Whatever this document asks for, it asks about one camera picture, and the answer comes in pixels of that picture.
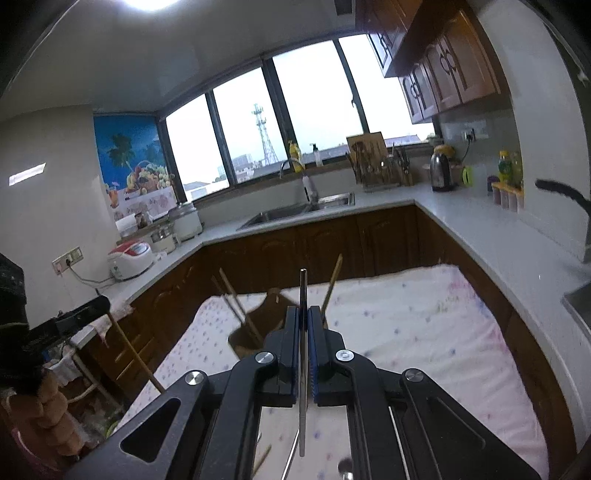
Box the ceiling lamp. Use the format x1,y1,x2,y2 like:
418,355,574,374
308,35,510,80
111,0,186,14

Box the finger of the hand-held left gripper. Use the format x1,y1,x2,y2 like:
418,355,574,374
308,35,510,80
54,296,112,336

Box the wooden cabinets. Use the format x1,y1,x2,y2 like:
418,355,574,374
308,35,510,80
355,0,502,125
69,203,578,462

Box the kitchen window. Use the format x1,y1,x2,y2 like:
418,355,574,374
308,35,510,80
157,34,435,205

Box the lattice radio tower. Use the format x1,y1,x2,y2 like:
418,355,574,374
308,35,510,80
251,103,280,165

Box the white storage rack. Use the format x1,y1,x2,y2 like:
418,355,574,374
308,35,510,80
46,342,126,418

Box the row of spice jars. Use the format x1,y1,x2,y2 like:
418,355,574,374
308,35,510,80
490,181,525,213

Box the wooden lower cabinets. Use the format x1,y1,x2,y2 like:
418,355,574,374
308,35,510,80
69,203,578,462

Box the person's left hand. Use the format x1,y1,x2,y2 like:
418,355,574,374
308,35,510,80
8,368,87,459

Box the wooden cutting board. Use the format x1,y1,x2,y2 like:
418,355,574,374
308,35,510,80
346,131,389,185

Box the countertop utensil rack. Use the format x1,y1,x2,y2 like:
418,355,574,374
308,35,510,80
360,154,402,193

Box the black power cable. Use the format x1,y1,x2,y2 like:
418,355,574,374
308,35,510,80
69,261,116,289

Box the tropical fruit wall poster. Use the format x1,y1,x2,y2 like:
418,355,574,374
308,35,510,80
93,115,179,223

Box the steel faucet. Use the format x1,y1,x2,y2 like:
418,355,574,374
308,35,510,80
279,157,320,206

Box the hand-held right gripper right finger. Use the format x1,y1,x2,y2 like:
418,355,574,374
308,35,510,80
307,305,542,480

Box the white red rice cooker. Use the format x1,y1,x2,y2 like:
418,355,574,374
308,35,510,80
106,242,153,282

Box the white steamer pot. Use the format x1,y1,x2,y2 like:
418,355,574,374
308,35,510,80
167,201,204,243

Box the wall power outlet strip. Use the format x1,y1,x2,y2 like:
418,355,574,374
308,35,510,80
51,247,85,276

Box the steel electric kettle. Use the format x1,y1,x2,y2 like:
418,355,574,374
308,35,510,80
429,144,458,193

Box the steel sink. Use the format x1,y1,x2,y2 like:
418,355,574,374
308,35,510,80
236,191,356,232

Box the wooden upper cabinets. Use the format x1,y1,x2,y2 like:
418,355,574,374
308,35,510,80
355,0,502,125

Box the yellow oil bottle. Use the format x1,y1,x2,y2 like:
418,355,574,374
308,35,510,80
497,150,515,188

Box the knife block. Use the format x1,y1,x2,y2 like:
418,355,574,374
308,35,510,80
392,143,417,188

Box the wooden chopstick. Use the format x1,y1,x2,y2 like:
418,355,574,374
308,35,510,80
251,444,272,479
211,276,253,340
321,253,344,315
219,269,265,348
107,312,166,394

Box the pink patterned cloth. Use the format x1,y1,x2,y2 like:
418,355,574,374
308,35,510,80
88,295,135,348

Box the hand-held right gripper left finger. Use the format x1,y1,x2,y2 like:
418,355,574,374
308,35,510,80
65,305,301,480

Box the floral white tablecloth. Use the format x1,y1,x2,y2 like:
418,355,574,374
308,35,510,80
111,264,551,480

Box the wooden utensil holder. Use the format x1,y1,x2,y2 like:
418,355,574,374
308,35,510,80
228,287,334,361

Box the small white pot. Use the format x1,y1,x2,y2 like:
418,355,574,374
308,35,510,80
150,226,181,255

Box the metal chopstick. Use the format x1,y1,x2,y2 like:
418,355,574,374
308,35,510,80
281,431,301,480
297,268,308,458

